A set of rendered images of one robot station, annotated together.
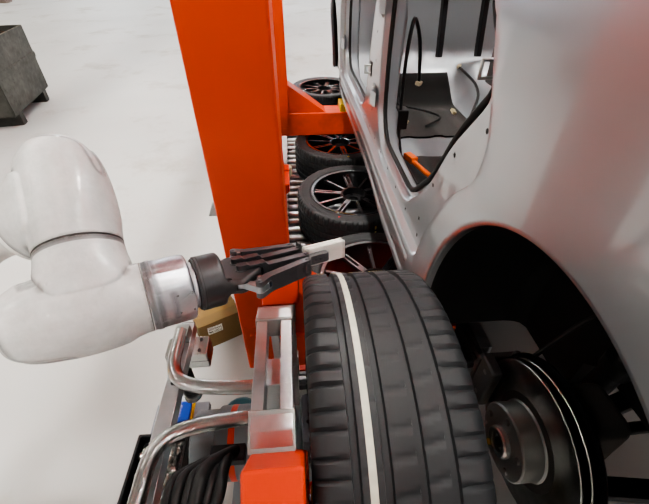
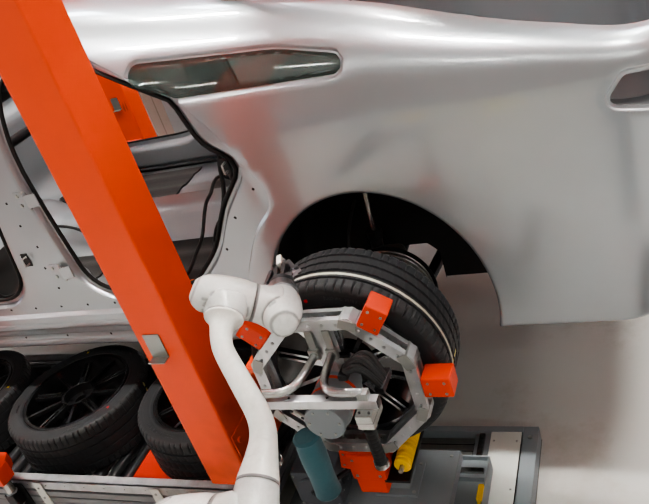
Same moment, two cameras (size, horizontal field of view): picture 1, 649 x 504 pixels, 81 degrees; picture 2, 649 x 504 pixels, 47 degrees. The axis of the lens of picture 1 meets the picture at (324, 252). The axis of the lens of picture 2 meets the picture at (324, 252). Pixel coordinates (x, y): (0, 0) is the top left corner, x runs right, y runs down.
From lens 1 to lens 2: 1.91 m
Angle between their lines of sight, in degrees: 49
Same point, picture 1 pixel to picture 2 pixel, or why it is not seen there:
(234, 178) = (179, 307)
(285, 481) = (374, 296)
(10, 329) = (291, 307)
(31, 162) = (217, 281)
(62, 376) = not seen: outside the picture
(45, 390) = not seen: outside the picture
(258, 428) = (347, 316)
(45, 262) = (266, 294)
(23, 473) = not seen: outside the picture
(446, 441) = (380, 263)
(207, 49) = (144, 238)
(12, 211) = (235, 296)
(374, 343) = (332, 268)
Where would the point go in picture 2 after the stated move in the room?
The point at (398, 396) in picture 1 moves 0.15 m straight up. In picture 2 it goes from (358, 266) to (344, 225)
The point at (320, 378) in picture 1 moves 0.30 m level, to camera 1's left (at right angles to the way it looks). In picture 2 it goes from (339, 284) to (299, 350)
